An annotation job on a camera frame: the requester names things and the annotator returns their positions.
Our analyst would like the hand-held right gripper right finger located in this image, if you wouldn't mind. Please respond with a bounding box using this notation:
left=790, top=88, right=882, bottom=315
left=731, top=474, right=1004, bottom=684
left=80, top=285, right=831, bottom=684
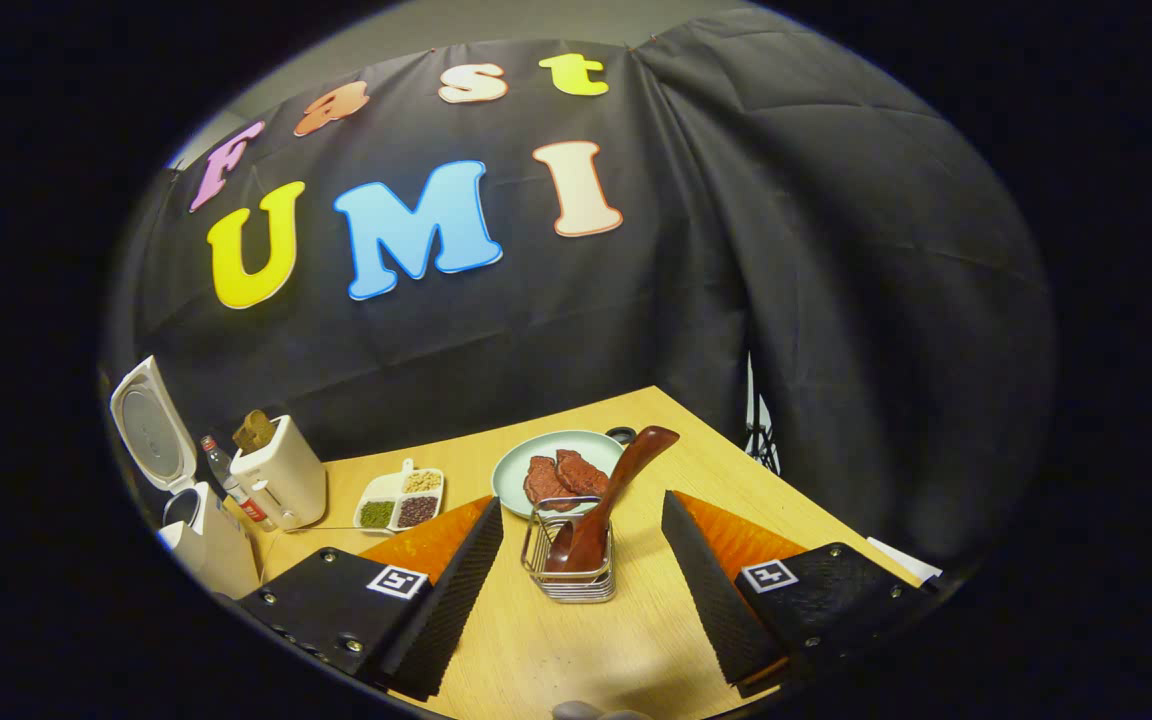
left=661, top=490, right=922, bottom=698

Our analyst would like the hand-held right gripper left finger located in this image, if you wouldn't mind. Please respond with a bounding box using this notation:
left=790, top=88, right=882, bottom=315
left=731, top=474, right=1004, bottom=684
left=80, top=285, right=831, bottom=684
left=236, top=495, right=505, bottom=701

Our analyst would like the wire chopstick holder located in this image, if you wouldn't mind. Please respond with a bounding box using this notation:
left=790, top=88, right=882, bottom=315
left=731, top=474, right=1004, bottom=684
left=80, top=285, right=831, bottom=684
left=521, top=497, right=617, bottom=604

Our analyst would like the brown wooden spoon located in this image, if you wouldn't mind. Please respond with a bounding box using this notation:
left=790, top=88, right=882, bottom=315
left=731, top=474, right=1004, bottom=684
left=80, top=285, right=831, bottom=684
left=546, top=425, right=682, bottom=574

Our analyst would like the white rice cooker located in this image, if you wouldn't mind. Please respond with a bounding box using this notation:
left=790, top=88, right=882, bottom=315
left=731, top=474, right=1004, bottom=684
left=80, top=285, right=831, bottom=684
left=109, top=355, right=262, bottom=601

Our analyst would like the white divided grain dish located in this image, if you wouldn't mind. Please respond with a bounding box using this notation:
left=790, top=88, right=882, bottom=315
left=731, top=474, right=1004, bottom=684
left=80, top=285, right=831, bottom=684
left=353, top=458, right=445, bottom=534

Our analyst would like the pale green plate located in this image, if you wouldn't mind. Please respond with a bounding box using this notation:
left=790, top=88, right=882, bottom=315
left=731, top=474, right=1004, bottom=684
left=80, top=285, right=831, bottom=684
left=492, top=430, right=627, bottom=519

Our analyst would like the brown meat piece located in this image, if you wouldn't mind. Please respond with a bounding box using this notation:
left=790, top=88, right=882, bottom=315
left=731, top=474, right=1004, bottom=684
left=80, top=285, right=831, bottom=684
left=556, top=449, right=609, bottom=498
left=523, top=455, right=572, bottom=513

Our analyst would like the black metal stand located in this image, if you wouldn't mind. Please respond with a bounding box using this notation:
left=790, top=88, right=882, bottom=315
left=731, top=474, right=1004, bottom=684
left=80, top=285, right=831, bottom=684
left=746, top=355, right=783, bottom=476

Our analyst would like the white paper sheet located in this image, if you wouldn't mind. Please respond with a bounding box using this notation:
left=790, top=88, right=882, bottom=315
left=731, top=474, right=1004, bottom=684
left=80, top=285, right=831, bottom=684
left=866, top=537, right=942, bottom=586

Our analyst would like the white toaster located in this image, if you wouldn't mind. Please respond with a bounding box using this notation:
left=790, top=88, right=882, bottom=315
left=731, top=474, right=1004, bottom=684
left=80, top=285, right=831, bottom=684
left=231, top=415, right=329, bottom=531

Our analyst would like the clear plastic bottle red label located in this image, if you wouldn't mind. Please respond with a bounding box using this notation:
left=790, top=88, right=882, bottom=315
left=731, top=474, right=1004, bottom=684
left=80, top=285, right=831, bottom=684
left=200, top=435, right=274, bottom=532

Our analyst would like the brown toast slice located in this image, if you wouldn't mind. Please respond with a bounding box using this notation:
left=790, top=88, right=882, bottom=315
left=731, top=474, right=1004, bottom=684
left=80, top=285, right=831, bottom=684
left=233, top=410, right=277, bottom=453

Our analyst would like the black backdrop cloth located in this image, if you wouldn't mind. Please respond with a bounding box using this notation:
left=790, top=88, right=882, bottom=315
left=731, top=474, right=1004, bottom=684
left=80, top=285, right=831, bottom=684
left=101, top=10, right=1057, bottom=566

